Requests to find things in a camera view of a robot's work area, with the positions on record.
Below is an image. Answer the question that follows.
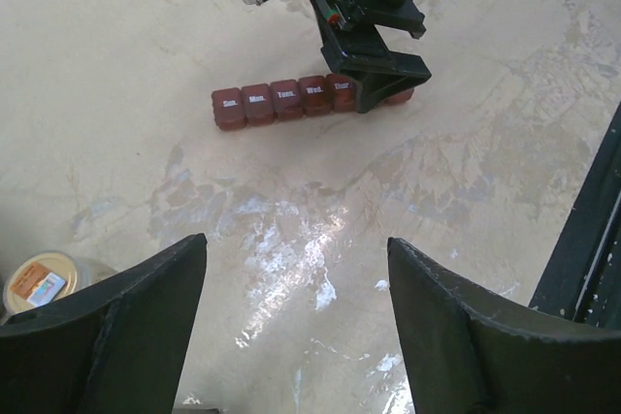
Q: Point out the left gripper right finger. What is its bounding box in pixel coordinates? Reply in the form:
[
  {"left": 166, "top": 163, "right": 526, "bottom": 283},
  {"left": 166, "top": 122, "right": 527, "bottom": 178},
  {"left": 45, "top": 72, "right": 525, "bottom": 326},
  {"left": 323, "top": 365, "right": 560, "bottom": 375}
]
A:
[{"left": 387, "top": 238, "right": 620, "bottom": 413}]

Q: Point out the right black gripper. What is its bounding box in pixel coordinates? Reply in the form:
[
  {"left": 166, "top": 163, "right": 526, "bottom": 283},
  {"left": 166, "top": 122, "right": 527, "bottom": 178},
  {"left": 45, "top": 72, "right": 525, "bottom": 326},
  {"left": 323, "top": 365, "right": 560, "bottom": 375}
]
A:
[{"left": 311, "top": 0, "right": 432, "bottom": 113}]

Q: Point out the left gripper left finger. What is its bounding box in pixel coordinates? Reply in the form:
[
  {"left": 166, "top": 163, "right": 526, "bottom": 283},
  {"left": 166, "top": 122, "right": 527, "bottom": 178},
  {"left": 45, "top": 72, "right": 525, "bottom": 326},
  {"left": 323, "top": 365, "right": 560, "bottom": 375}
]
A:
[{"left": 1, "top": 234, "right": 207, "bottom": 413}]

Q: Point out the small pill bottle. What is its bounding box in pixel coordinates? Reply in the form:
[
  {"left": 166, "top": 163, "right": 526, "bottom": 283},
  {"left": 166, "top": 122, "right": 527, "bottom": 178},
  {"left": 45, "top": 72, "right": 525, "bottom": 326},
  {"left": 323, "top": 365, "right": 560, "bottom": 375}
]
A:
[{"left": 3, "top": 251, "right": 116, "bottom": 316}]

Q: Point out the red weekly pill organizer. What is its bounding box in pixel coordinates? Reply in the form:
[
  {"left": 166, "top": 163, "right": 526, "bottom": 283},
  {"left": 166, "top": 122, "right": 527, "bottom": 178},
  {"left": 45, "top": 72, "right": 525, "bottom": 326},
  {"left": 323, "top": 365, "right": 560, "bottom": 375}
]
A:
[{"left": 211, "top": 73, "right": 416, "bottom": 133}]

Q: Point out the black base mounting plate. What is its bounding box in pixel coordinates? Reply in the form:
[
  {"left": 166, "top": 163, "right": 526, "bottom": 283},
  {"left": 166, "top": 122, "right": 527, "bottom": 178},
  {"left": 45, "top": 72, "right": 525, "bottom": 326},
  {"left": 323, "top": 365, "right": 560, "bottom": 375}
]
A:
[{"left": 529, "top": 111, "right": 620, "bottom": 330}]

